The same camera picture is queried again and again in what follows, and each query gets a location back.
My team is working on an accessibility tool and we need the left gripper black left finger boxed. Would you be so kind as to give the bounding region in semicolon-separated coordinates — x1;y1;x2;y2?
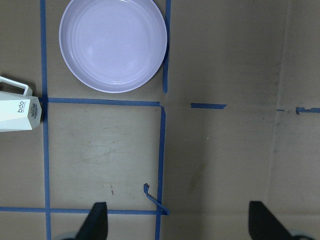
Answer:
75;202;108;240

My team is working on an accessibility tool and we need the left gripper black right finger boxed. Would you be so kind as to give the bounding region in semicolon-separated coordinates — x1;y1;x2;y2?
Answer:
248;201;293;240

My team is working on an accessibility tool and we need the lavender round plate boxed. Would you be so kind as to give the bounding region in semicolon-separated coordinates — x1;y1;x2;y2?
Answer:
59;0;168;93

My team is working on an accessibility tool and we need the white faceted mug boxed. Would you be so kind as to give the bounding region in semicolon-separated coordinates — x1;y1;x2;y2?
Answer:
0;77;42;133

